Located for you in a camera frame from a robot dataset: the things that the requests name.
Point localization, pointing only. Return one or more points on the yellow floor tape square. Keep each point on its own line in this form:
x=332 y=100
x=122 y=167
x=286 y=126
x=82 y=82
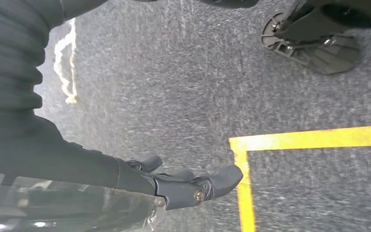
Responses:
x=300 y=141

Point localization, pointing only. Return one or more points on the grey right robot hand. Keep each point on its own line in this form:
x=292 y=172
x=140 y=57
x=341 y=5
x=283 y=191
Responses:
x=60 y=179

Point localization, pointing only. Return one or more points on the black robot leg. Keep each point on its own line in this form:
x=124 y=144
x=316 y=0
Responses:
x=342 y=16

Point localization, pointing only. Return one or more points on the crumpled yellow tape strip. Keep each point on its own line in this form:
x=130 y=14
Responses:
x=65 y=60

